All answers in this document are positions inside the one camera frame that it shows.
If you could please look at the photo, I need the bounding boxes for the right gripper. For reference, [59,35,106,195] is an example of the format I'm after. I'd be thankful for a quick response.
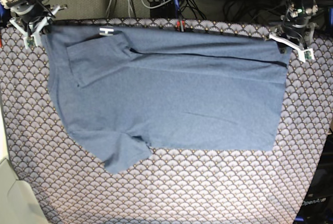
[9,4,68,49]

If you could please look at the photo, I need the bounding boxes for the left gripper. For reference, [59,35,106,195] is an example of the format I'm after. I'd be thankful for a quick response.
[268,23,315,62]

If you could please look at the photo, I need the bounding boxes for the blue T-shirt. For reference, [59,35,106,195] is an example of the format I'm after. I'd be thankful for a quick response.
[42,26,291,173]

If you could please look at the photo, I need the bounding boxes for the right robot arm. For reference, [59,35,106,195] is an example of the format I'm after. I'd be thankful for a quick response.
[1,0,67,49]

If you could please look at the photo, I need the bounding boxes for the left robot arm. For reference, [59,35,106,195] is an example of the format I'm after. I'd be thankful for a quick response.
[268,0,318,63]

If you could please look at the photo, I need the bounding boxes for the red table clamp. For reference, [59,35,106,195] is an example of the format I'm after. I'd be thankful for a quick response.
[176,20,186,32]

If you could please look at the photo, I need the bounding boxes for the black OpenArm box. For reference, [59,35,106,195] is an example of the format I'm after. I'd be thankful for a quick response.
[294,134,332,223]

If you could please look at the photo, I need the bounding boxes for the fan-patterned tablecloth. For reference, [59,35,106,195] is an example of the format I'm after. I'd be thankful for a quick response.
[1,28,332,223]

